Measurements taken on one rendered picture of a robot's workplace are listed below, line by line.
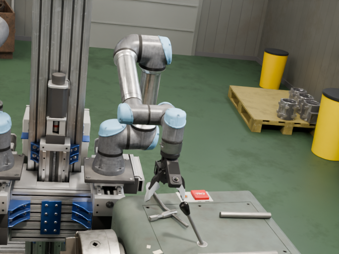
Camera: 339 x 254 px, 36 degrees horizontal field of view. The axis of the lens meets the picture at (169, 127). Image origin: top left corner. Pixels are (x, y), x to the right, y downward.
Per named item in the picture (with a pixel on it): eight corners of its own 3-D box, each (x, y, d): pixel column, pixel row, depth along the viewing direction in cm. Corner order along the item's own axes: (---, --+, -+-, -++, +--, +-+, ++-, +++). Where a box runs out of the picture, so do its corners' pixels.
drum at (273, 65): (253, 82, 839) (261, 47, 817) (275, 83, 847) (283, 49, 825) (262, 89, 805) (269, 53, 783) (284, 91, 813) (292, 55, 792)
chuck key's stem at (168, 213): (151, 223, 184) (177, 215, 190) (152, 217, 183) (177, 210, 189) (148, 219, 185) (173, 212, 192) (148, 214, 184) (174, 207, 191)
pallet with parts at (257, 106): (327, 137, 647) (334, 108, 632) (252, 133, 626) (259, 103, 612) (286, 100, 772) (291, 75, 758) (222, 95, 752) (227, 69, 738)
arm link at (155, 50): (121, 141, 242) (135, 29, 217) (152, 142, 246) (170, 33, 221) (125, 154, 232) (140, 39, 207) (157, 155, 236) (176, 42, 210)
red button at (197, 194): (204, 193, 210) (204, 189, 209) (209, 201, 205) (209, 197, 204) (189, 194, 208) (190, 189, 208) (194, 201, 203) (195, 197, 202)
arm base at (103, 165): (91, 160, 244) (93, 141, 240) (123, 161, 247) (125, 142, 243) (92, 175, 230) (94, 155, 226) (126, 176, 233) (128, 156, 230)
